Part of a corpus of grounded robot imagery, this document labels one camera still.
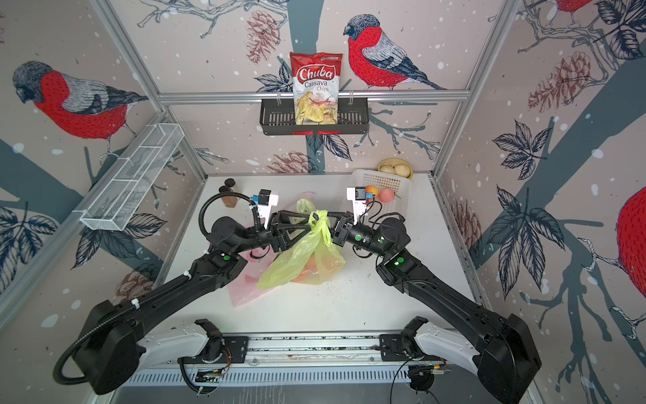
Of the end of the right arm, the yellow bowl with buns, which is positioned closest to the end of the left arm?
the end of the right arm

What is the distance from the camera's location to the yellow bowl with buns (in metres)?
1.17

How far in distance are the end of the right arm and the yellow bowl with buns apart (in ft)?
2.06

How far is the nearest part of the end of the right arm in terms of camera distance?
0.57m
